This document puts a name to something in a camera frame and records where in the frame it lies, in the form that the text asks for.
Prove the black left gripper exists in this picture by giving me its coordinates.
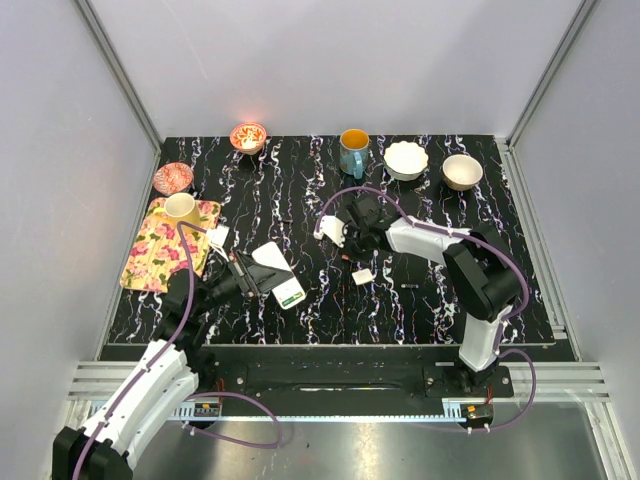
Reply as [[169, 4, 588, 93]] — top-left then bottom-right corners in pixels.
[[194, 249, 294, 316]]

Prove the white red remote control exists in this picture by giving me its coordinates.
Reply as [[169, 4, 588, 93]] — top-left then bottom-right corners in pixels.
[[251, 242, 306, 310]]

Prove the white battery cover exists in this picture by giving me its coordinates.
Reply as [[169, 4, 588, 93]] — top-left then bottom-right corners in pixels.
[[351, 269, 375, 285]]

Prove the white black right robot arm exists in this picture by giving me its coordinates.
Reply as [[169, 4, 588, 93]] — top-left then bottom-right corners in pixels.
[[342, 195, 529, 396]]

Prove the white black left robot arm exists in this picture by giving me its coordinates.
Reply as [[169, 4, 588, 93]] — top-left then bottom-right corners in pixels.
[[51, 242, 294, 479]]

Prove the white scalloped bowl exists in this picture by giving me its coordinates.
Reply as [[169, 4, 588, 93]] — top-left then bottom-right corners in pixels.
[[383, 141, 429, 181]]

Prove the blue mug yellow inside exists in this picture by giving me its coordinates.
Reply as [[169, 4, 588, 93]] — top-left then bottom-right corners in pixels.
[[339, 129, 369, 180]]

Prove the floral pink tray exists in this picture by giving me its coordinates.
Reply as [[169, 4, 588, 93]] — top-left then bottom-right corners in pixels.
[[120, 197, 221, 293]]

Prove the cream yellow cup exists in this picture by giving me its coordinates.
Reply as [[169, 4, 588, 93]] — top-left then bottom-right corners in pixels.
[[164, 192, 200, 227]]

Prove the cream round bowl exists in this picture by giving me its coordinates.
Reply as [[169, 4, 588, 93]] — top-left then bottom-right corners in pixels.
[[442, 154, 484, 191]]

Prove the red patterned saucer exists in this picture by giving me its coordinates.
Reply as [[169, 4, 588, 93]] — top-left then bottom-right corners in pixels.
[[152, 162, 194, 196]]

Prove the red patterned small bowl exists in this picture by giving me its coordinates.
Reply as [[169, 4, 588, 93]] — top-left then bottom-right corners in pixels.
[[230, 122, 267, 155]]

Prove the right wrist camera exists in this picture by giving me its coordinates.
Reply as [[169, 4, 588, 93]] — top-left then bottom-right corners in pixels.
[[313, 215, 345, 248]]

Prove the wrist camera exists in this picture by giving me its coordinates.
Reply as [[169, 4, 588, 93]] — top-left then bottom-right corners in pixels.
[[206, 225, 229, 261], [313, 215, 345, 248]]

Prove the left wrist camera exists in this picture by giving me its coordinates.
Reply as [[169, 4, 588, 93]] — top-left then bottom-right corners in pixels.
[[206, 225, 229, 261]]

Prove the black mounting base plate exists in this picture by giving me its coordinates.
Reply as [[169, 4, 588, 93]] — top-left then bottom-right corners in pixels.
[[199, 345, 514, 418]]

